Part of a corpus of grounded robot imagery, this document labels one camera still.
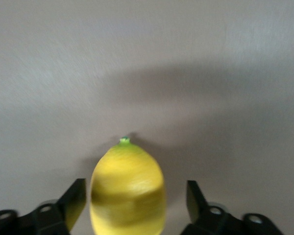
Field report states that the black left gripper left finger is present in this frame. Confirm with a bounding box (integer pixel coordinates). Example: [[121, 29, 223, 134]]
[[0, 178, 87, 235]]

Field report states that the yellow lemon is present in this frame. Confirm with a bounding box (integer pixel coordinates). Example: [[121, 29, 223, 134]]
[[89, 136, 168, 235]]

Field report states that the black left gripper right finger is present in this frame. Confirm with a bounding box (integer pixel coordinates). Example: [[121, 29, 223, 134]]
[[180, 180, 283, 235]]

